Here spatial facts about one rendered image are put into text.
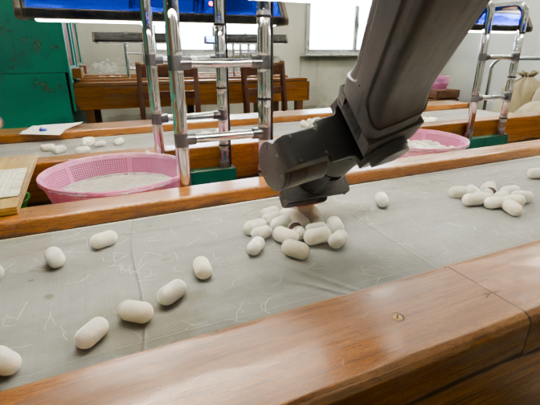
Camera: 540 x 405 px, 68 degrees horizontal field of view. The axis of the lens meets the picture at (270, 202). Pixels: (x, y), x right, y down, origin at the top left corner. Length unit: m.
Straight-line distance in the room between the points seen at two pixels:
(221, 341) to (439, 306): 0.19
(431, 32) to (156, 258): 0.39
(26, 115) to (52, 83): 0.28
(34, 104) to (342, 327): 3.00
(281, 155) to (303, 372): 0.21
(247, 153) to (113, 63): 4.59
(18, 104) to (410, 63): 3.06
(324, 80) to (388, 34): 5.99
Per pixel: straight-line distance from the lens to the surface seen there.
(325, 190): 0.55
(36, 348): 0.41
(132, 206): 0.63
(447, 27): 0.26
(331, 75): 6.30
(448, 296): 0.41
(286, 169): 0.41
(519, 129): 1.67
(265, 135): 0.72
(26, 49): 3.19
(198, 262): 0.45
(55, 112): 3.20
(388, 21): 0.26
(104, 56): 5.52
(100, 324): 0.39
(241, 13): 1.10
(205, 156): 0.97
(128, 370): 0.32
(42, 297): 0.48
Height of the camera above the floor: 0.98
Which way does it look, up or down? 21 degrees down
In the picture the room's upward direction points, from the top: straight up
